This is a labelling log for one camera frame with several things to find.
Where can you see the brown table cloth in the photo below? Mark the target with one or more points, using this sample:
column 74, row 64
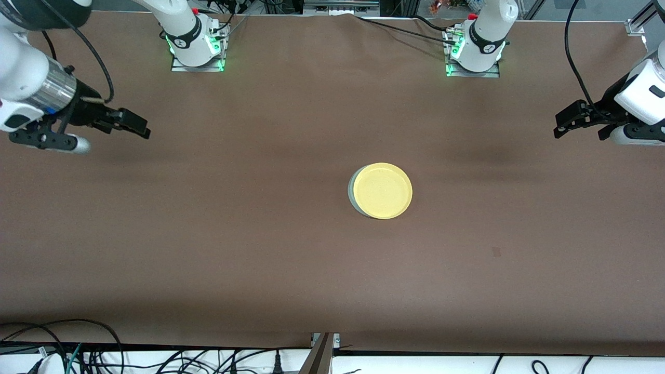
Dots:
column 260, row 182

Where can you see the colourful background objects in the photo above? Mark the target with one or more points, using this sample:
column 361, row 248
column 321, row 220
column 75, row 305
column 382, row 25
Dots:
column 447, row 5

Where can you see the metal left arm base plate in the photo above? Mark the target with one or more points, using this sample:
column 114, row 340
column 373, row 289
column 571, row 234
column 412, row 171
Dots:
column 493, row 71

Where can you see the white lower board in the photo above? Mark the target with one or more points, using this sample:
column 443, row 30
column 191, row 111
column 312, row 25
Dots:
column 441, row 364

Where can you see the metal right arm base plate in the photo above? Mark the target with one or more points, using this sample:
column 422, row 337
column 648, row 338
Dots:
column 179, row 66

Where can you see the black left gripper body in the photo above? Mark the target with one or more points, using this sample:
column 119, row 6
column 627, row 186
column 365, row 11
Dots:
column 606, row 111

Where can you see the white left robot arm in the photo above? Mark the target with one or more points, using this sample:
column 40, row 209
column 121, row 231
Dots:
column 488, row 31

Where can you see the pale green round plate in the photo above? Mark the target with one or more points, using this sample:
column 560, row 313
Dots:
column 350, row 200

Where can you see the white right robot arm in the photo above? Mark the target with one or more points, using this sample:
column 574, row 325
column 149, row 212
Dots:
column 21, row 72

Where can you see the aluminium profile post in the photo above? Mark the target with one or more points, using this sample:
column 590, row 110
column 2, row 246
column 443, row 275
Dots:
column 640, row 21

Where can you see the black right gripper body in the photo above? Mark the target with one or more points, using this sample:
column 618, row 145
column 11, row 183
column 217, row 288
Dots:
column 84, row 110

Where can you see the aluminium corner bracket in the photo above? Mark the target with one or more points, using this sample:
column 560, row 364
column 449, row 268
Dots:
column 323, row 353

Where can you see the yellow round plate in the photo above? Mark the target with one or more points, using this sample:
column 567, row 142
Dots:
column 383, row 191

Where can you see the black power plug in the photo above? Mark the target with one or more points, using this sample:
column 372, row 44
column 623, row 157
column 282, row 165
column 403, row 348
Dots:
column 278, row 363

